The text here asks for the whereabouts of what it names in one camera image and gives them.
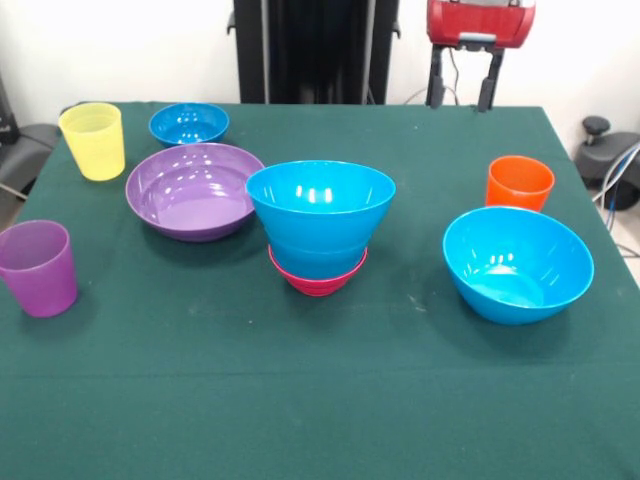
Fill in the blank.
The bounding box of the small dark blue bowl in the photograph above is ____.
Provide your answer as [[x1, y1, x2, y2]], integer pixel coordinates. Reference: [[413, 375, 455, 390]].
[[148, 102, 231, 147]]

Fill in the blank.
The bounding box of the orange cup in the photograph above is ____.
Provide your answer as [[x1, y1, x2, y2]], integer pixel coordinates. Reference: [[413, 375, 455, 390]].
[[485, 155, 556, 213]]

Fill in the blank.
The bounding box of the dark green tablecloth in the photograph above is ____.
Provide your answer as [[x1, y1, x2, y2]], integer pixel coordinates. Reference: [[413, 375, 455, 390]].
[[0, 101, 640, 480]]

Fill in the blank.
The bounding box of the large blue bowl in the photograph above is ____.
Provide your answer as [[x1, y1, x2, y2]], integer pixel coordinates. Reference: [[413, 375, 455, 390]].
[[441, 205, 596, 327], [244, 159, 398, 254]]

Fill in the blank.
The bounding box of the small red bowl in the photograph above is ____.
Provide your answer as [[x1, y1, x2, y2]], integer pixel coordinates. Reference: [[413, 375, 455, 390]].
[[267, 243, 370, 298]]

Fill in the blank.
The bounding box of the yellow cup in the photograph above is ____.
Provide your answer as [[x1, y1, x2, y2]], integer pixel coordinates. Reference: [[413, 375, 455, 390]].
[[58, 102, 126, 182]]

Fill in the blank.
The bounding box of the grey padded chair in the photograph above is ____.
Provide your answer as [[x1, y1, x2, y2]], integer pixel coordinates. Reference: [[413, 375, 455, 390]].
[[0, 74, 57, 202]]

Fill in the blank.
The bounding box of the purple cup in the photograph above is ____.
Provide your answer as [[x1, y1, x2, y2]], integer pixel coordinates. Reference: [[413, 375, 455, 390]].
[[0, 219, 79, 319]]

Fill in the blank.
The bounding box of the black wall cable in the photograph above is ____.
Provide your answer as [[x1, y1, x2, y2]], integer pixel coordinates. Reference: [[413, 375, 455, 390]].
[[402, 47, 462, 106]]

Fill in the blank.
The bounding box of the bundle of light cables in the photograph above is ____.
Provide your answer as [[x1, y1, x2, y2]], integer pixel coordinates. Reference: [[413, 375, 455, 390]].
[[593, 142, 640, 261]]

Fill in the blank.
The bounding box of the wide purple bowl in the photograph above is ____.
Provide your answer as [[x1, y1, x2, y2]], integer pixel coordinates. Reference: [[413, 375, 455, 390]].
[[124, 142, 266, 244]]

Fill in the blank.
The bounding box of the translucent light blue bowl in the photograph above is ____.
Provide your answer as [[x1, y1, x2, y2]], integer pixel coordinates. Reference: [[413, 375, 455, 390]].
[[269, 239, 368, 279]]

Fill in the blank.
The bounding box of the dark grey chair base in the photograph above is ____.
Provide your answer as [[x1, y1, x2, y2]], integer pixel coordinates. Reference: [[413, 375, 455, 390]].
[[574, 115, 640, 211]]

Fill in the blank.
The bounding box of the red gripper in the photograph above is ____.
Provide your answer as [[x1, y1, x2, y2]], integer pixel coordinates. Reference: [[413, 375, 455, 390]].
[[425, 0, 538, 114]]

